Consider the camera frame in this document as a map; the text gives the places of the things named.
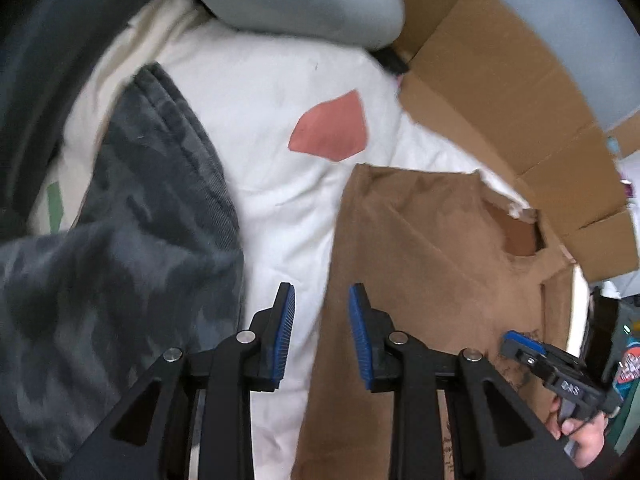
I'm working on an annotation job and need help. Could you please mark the grey wrapped mattress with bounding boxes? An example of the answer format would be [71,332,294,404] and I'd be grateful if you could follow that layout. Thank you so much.
[502,0,639,130]

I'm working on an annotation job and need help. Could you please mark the teal patterned bag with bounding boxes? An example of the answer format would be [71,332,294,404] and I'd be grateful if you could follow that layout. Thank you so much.
[613,322,640,399]

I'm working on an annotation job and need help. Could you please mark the grey camouflage jacket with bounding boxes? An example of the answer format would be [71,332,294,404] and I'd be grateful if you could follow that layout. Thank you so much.
[1,64,243,471]

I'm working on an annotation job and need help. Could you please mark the brown graphic t-shirt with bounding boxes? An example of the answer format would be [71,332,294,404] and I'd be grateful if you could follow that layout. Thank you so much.
[292,165,572,479]

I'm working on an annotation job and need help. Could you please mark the person right hand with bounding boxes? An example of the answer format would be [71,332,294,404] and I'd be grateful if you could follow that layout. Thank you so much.
[544,396,608,469]

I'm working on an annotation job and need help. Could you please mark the dark green pillow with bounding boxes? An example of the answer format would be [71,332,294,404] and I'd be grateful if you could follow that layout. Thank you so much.
[1,0,150,240]

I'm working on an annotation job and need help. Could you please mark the cream bear print bedsheet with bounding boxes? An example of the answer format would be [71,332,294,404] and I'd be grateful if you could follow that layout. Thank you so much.
[28,0,508,479]

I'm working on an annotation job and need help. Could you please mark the brown cardboard sheet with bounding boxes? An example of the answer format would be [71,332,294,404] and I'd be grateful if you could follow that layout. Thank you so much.
[396,0,639,282]

